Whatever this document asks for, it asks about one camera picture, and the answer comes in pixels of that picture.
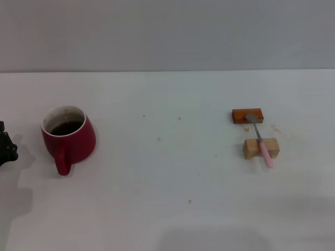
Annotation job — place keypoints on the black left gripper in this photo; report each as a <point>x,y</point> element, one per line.
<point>7,150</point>

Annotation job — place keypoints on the red ceramic cup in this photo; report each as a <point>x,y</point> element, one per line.
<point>76,146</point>

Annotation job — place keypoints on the orange brown wooden block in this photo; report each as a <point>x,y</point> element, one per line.
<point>239,116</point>

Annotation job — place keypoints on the light wooden notched block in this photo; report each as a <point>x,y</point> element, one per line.
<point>251,149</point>

